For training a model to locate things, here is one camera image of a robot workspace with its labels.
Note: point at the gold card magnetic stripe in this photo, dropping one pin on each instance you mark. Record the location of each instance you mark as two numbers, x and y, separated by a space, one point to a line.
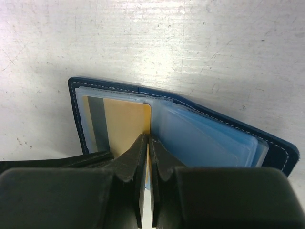
113 125

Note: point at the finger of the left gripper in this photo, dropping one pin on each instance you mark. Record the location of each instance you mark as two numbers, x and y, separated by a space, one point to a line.
92 160

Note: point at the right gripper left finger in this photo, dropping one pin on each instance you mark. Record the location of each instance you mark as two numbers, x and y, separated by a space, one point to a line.
108 197

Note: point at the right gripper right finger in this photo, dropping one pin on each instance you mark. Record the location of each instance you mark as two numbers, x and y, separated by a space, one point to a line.
219 198

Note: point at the blue leather card holder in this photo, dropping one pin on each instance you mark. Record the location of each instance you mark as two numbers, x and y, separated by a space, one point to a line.
194 134

